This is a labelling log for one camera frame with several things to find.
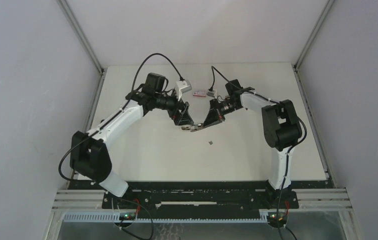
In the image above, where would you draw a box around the aluminium front rail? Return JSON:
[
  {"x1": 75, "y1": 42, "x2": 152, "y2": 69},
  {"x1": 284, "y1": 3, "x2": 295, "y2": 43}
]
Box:
[{"x1": 52, "y1": 188, "x2": 353, "y2": 212}]

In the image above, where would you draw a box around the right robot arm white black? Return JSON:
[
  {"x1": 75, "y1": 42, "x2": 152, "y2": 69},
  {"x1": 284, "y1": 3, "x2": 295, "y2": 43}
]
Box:
[{"x1": 199, "y1": 79, "x2": 303, "y2": 208}]

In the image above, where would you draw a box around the right aluminium frame post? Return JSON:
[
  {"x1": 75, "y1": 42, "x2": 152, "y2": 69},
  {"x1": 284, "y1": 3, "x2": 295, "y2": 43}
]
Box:
[{"x1": 293, "y1": 0, "x2": 336, "y2": 72}]

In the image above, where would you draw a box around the white cable duct strip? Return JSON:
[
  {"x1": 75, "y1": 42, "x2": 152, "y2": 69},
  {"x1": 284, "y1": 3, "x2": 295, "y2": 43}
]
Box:
[{"x1": 62, "y1": 212, "x2": 268, "y2": 223}]

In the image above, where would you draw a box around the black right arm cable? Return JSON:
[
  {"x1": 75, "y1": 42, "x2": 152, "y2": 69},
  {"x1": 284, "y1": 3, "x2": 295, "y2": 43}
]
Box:
[{"x1": 208, "y1": 65, "x2": 308, "y2": 220}]

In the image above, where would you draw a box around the red white staple box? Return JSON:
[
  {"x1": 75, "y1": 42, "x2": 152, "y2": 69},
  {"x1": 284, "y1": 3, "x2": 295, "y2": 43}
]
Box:
[{"x1": 192, "y1": 89, "x2": 207, "y2": 97}]

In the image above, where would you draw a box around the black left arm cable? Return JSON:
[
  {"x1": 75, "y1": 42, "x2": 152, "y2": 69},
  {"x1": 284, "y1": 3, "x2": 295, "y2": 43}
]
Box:
[{"x1": 58, "y1": 52, "x2": 186, "y2": 182}]

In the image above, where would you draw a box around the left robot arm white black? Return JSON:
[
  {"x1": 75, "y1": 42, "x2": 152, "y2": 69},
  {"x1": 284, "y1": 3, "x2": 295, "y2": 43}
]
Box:
[{"x1": 69, "y1": 72, "x2": 193, "y2": 209}]

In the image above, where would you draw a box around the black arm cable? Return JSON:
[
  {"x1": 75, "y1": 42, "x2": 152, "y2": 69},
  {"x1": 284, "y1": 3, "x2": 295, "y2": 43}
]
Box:
[
  {"x1": 208, "y1": 65, "x2": 308, "y2": 220},
  {"x1": 58, "y1": 52, "x2": 186, "y2": 182}
]

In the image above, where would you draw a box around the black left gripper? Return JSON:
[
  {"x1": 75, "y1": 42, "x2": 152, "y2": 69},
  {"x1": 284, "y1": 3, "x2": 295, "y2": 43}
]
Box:
[{"x1": 154, "y1": 90, "x2": 194, "y2": 126}]

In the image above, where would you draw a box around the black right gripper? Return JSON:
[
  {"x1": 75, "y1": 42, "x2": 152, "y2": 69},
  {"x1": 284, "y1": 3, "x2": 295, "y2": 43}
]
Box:
[{"x1": 203, "y1": 98, "x2": 241, "y2": 129}]

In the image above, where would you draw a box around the aluminium frame corner post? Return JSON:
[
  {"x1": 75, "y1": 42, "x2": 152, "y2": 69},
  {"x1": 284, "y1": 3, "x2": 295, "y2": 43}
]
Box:
[{"x1": 56, "y1": 0, "x2": 104, "y2": 75}]

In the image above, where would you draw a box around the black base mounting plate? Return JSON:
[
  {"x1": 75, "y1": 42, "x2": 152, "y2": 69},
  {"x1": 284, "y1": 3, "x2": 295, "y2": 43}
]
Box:
[{"x1": 54, "y1": 180, "x2": 346, "y2": 221}]

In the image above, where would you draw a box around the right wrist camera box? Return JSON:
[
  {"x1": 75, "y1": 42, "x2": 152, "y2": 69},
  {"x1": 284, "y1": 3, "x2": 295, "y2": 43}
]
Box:
[{"x1": 206, "y1": 89, "x2": 218, "y2": 99}]

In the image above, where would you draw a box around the beige small stapler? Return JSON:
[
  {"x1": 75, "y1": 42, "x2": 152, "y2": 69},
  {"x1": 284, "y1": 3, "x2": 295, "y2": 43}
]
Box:
[{"x1": 180, "y1": 123, "x2": 204, "y2": 132}]

